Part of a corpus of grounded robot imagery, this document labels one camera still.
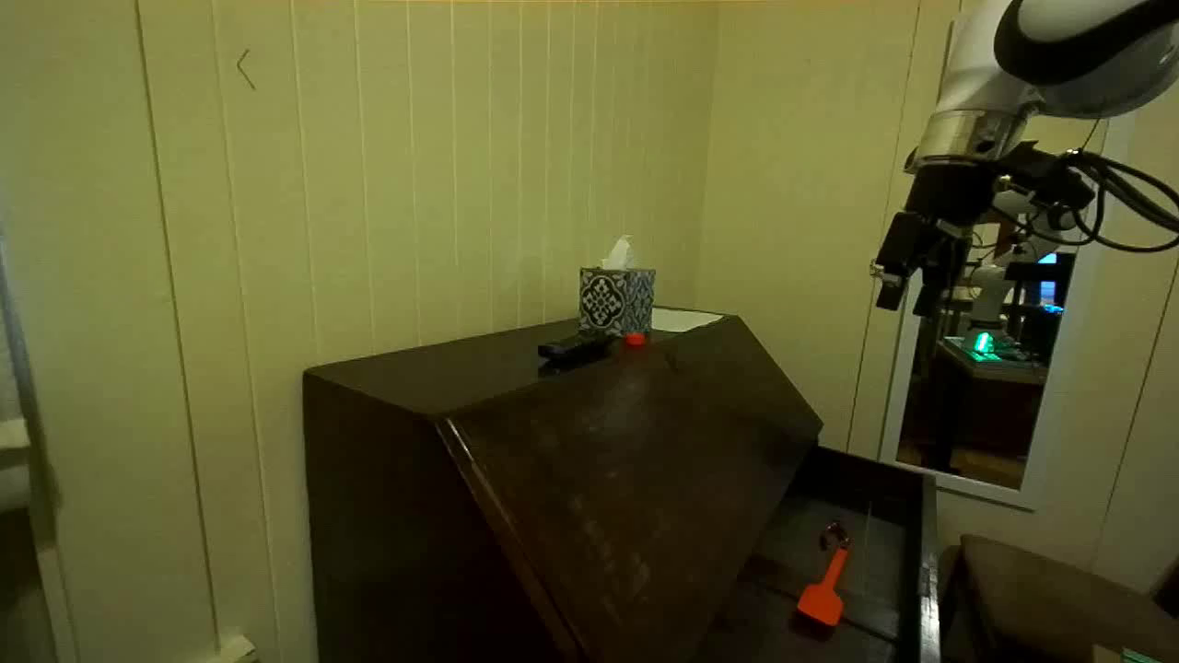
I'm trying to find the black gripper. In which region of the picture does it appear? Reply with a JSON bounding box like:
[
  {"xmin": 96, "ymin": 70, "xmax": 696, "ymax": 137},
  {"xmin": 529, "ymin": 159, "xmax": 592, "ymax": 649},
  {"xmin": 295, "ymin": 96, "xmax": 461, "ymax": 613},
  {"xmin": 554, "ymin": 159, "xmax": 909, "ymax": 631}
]
[{"xmin": 871, "ymin": 159, "xmax": 995, "ymax": 323}]

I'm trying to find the white framed window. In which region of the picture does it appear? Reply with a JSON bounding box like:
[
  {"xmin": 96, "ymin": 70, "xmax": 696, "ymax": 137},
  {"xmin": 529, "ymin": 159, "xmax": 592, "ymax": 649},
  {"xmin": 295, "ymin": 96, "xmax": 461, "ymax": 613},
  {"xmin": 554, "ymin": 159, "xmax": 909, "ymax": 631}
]
[{"xmin": 872, "ymin": 116, "xmax": 1142, "ymax": 517}]

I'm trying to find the dark open desk drawer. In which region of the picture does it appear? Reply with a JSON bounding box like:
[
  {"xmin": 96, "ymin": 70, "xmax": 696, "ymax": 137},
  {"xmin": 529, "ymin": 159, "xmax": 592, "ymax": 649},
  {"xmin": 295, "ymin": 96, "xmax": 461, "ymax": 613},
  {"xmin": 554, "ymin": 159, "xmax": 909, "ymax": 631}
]
[{"xmin": 696, "ymin": 441, "xmax": 946, "ymax": 663}]

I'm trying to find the white paper sheet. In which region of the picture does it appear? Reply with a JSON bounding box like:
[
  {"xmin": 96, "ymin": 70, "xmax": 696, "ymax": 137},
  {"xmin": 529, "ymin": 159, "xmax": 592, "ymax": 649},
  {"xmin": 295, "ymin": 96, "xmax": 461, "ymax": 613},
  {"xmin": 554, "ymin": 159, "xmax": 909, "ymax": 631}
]
[{"xmin": 647, "ymin": 305, "xmax": 725, "ymax": 340}]

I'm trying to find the white tissue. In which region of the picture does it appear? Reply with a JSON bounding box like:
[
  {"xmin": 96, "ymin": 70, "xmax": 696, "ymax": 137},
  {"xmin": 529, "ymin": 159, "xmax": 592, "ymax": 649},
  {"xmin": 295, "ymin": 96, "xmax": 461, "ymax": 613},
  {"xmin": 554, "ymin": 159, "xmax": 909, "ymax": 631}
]
[{"xmin": 597, "ymin": 232, "xmax": 640, "ymax": 272}]

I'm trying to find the patterned tissue box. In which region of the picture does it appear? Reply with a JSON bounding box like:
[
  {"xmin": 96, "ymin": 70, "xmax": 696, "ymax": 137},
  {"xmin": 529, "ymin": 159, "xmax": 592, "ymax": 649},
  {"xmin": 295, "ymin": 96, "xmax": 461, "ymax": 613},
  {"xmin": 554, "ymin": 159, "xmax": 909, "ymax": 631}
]
[{"xmin": 574, "ymin": 262, "xmax": 660, "ymax": 340}]

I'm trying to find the orange brush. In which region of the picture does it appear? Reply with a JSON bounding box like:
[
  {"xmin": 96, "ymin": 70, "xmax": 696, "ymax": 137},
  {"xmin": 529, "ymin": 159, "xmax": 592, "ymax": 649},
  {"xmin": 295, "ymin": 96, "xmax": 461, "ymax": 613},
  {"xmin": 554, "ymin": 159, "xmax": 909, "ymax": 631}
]
[{"xmin": 791, "ymin": 525, "xmax": 860, "ymax": 633}]

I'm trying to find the black remote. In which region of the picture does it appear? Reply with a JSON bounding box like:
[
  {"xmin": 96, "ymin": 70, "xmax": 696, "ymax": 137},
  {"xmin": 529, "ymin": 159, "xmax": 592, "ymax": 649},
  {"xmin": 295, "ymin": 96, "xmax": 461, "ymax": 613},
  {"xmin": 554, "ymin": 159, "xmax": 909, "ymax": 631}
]
[{"xmin": 534, "ymin": 323, "xmax": 620, "ymax": 370}]

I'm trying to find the dark wooden stool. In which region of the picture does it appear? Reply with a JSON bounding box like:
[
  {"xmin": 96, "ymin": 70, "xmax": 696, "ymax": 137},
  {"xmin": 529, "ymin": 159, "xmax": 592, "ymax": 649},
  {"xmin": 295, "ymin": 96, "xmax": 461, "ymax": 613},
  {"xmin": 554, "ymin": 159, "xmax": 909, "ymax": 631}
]
[{"xmin": 941, "ymin": 532, "xmax": 1179, "ymax": 663}]

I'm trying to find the dark wooden slant desk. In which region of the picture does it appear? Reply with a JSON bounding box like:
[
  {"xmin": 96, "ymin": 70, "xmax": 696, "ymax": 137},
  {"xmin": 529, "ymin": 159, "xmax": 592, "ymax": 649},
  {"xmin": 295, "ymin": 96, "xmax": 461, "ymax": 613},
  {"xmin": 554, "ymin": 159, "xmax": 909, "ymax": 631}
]
[{"xmin": 300, "ymin": 311, "xmax": 829, "ymax": 663}]

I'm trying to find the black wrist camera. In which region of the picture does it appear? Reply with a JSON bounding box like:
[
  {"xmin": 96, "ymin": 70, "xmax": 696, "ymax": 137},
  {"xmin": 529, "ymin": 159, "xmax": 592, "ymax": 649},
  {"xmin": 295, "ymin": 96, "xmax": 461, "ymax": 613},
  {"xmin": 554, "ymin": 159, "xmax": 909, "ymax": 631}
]
[{"xmin": 989, "ymin": 145, "xmax": 1098, "ymax": 242}]

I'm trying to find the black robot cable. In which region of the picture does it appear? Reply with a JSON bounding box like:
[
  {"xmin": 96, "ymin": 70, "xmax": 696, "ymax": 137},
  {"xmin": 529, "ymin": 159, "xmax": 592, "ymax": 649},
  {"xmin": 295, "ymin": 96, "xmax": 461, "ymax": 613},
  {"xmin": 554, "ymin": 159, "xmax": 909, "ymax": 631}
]
[{"xmin": 1066, "ymin": 146, "xmax": 1179, "ymax": 259}]

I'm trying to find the white door frame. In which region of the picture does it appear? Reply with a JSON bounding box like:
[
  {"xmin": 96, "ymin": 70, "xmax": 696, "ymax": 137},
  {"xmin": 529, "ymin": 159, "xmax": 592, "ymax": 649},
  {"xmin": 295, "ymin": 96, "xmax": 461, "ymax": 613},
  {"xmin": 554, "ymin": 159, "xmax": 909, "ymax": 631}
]
[{"xmin": 0, "ymin": 242, "xmax": 81, "ymax": 663}]

